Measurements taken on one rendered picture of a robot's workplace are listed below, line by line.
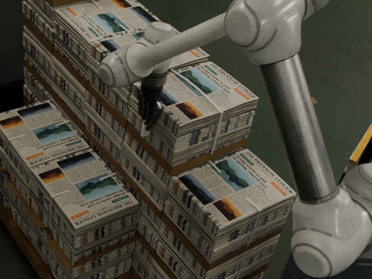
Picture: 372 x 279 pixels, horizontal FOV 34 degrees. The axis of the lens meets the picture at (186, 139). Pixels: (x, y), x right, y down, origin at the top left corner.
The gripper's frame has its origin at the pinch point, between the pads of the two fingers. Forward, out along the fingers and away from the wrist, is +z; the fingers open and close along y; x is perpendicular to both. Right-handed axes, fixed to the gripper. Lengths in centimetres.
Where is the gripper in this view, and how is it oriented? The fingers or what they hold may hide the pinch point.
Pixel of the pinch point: (145, 128)
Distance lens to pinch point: 215.6
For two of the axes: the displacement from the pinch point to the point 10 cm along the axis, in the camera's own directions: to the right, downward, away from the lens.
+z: -1.6, 7.7, 6.2
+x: -7.8, 2.9, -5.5
